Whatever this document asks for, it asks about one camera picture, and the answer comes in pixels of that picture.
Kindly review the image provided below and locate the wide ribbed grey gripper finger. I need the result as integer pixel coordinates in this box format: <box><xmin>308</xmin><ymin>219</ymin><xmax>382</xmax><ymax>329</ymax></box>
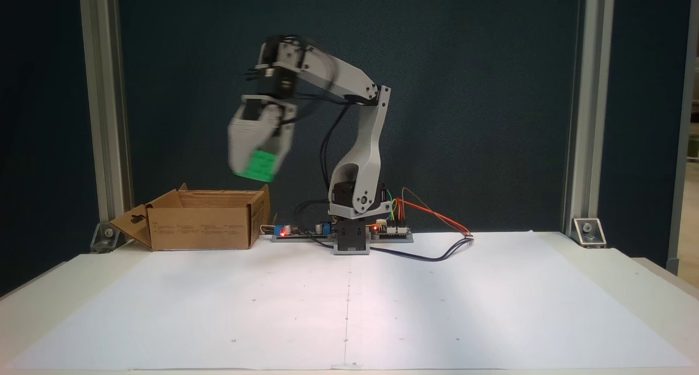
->
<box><xmin>227</xmin><ymin>113</ymin><xmax>264</xmax><ymax>177</ymax></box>

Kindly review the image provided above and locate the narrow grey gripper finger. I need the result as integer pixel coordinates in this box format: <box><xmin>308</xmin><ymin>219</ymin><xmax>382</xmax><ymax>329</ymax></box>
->
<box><xmin>270</xmin><ymin>120</ymin><xmax>297</xmax><ymax>171</ymax></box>

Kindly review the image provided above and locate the green die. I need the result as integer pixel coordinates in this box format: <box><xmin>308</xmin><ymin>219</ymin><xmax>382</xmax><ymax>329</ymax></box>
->
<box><xmin>234</xmin><ymin>150</ymin><xmax>277</xmax><ymax>182</ymax></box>

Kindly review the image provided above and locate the circuit board with blue terminals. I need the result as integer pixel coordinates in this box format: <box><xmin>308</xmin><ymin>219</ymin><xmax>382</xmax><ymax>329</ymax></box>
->
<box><xmin>271</xmin><ymin>221</ymin><xmax>335</xmax><ymax>243</ymax></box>

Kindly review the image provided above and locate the brown cardboard box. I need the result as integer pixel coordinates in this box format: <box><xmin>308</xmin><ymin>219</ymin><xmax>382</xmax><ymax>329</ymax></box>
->
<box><xmin>109</xmin><ymin>183</ymin><xmax>272</xmax><ymax>251</ymax></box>

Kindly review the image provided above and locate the aluminium frame post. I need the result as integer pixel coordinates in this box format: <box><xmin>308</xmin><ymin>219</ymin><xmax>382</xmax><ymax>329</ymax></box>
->
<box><xmin>78</xmin><ymin>0</ymin><xmax>135</xmax><ymax>240</ymax></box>
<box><xmin>562</xmin><ymin>0</ymin><xmax>615</xmax><ymax>237</ymax></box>
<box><xmin>666</xmin><ymin>0</ymin><xmax>699</xmax><ymax>276</ymax></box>

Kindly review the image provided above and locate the circuit board with jumper wires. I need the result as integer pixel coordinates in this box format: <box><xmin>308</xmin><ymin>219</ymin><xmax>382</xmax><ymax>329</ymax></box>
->
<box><xmin>370</xmin><ymin>220</ymin><xmax>414</xmax><ymax>243</ymax></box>

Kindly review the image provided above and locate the metal corner bracket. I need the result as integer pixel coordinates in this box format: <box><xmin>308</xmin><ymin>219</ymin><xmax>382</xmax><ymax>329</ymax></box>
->
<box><xmin>571</xmin><ymin>217</ymin><xmax>607</xmax><ymax>249</ymax></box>
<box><xmin>90</xmin><ymin>222</ymin><xmax>121</xmax><ymax>253</ymax></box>

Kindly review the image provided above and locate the orange red wire cable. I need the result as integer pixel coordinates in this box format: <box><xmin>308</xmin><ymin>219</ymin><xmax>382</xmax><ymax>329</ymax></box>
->
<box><xmin>397</xmin><ymin>198</ymin><xmax>474</xmax><ymax>236</ymax></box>

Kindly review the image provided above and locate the black table cable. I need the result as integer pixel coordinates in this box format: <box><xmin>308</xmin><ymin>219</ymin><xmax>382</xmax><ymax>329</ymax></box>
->
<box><xmin>295</xmin><ymin>234</ymin><xmax>475</xmax><ymax>263</ymax></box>

